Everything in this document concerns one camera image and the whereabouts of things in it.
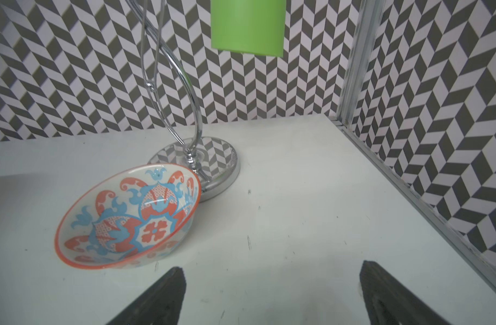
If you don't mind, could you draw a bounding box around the metal wire cup rack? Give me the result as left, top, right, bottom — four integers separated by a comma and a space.
127, 1, 241, 202

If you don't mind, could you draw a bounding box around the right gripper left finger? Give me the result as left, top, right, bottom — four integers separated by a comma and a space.
108, 267, 186, 325

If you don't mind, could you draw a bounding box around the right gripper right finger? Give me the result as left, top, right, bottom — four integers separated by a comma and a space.
360, 261, 450, 325

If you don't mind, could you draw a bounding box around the green plastic goblet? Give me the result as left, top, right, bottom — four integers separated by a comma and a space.
211, 0, 287, 58

